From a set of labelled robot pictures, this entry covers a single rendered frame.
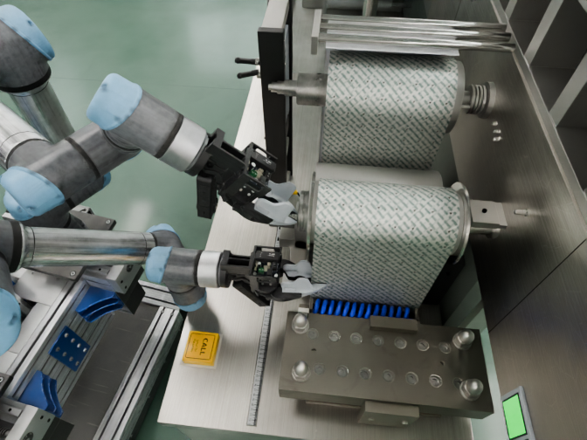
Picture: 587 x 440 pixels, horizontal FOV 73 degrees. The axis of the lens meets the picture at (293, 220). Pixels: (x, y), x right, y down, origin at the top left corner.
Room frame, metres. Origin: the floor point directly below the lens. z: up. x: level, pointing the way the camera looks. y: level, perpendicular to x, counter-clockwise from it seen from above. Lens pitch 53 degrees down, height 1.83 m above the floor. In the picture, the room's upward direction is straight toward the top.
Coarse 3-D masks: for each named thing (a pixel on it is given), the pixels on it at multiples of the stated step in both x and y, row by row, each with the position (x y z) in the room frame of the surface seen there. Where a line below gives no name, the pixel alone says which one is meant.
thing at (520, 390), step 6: (516, 390) 0.15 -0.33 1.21; (522, 390) 0.15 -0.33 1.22; (504, 396) 0.15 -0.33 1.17; (510, 396) 0.15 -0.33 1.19; (522, 396) 0.14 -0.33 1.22; (522, 402) 0.13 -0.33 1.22; (522, 408) 0.13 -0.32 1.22; (504, 414) 0.13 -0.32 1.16; (522, 414) 0.12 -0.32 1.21; (528, 414) 0.12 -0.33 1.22; (504, 420) 0.12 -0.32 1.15; (528, 420) 0.11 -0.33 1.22; (528, 426) 0.10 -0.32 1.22; (528, 432) 0.10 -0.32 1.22; (510, 438) 0.10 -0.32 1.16; (516, 438) 0.09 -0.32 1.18; (522, 438) 0.09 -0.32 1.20; (528, 438) 0.09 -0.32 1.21; (534, 438) 0.09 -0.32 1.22
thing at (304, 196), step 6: (300, 192) 0.47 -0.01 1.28; (306, 192) 0.47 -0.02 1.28; (300, 198) 0.45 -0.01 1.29; (306, 198) 0.45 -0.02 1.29; (300, 204) 0.44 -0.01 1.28; (306, 204) 0.44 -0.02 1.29; (300, 210) 0.43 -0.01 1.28; (306, 210) 0.43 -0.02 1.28; (300, 216) 0.43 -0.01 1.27; (306, 216) 0.42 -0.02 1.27; (300, 222) 0.42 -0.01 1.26; (306, 222) 0.42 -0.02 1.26; (300, 228) 0.42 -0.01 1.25; (306, 228) 0.42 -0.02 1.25
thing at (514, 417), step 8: (512, 400) 0.14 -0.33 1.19; (504, 408) 0.14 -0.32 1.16; (512, 408) 0.13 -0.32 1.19; (520, 408) 0.13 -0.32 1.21; (512, 416) 0.12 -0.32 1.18; (520, 416) 0.12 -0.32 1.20; (512, 424) 0.11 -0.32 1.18; (520, 424) 0.11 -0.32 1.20; (512, 432) 0.10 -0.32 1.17; (520, 432) 0.10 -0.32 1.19
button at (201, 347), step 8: (192, 336) 0.34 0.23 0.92; (200, 336) 0.34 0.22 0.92; (208, 336) 0.34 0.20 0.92; (216, 336) 0.34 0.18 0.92; (192, 344) 0.32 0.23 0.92; (200, 344) 0.32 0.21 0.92; (208, 344) 0.32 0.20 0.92; (216, 344) 0.32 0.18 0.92; (184, 352) 0.30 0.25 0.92; (192, 352) 0.30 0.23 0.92; (200, 352) 0.30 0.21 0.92; (208, 352) 0.30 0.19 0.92; (216, 352) 0.31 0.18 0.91; (184, 360) 0.29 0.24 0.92; (192, 360) 0.29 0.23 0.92; (200, 360) 0.29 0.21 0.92; (208, 360) 0.29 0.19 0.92
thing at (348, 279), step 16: (320, 256) 0.39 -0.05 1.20; (320, 272) 0.39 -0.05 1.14; (336, 272) 0.38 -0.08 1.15; (352, 272) 0.38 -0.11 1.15; (368, 272) 0.38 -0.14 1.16; (384, 272) 0.37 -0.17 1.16; (400, 272) 0.37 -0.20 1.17; (416, 272) 0.37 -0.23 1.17; (432, 272) 0.37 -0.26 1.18; (336, 288) 0.38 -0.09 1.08; (352, 288) 0.38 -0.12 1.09; (368, 288) 0.38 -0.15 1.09; (384, 288) 0.37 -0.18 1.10; (400, 288) 0.37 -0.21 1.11; (416, 288) 0.37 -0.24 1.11; (368, 304) 0.38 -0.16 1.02; (384, 304) 0.37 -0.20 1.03; (400, 304) 0.37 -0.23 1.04; (416, 304) 0.37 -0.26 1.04
